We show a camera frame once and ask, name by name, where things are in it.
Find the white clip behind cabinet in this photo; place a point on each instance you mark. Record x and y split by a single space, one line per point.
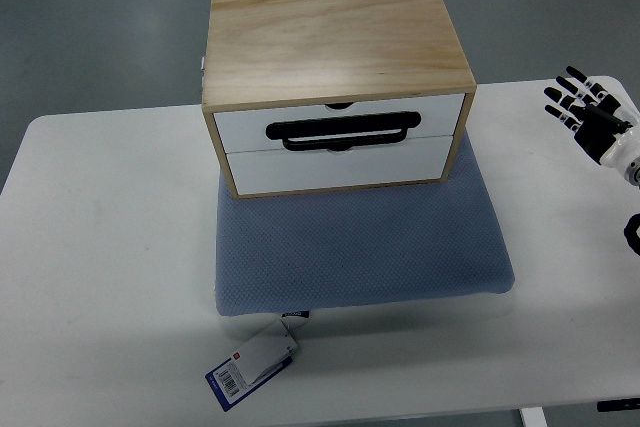
202 73

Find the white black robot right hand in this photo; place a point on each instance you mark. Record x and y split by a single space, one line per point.
603 125

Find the white top drawer black handle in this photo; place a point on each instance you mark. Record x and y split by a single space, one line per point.
267 129

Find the white table leg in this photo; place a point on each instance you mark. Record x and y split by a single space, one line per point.
533 417

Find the black table control panel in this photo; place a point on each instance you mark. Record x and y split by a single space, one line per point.
618 405

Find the blue grey cushion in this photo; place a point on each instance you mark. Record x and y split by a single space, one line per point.
361 247

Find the white bottom drawer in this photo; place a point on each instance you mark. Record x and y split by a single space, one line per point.
273 171

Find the wooden drawer cabinet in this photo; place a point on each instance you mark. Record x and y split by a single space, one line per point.
263 54

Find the white blue product tag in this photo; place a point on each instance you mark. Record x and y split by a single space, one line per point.
252 364

